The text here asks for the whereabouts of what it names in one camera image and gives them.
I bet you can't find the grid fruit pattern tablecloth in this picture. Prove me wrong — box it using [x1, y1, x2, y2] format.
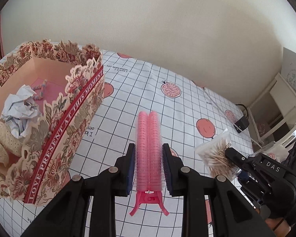
[0, 50, 253, 236]

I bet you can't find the black power adapter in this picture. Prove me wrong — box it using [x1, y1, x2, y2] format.
[234, 116, 250, 133]

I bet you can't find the white shelf unit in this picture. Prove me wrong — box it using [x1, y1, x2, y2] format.
[247, 73, 296, 148]

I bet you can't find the white paper ball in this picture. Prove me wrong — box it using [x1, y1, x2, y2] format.
[0, 85, 41, 139]

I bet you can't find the bag of cotton swabs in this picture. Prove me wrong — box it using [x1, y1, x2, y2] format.
[195, 129, 238, 181]

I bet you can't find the pink hair roller clip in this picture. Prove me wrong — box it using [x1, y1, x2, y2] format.
[130, 111, 169, 216]

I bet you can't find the floral paper storage box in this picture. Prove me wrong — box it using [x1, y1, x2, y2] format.
[0, 40, 105, 206]

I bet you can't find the beige lace cloth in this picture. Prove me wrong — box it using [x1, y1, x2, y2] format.
[0, 122, 22, 167]

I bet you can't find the white paper card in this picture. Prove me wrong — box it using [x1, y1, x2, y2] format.
[281, 47, 296, 92]

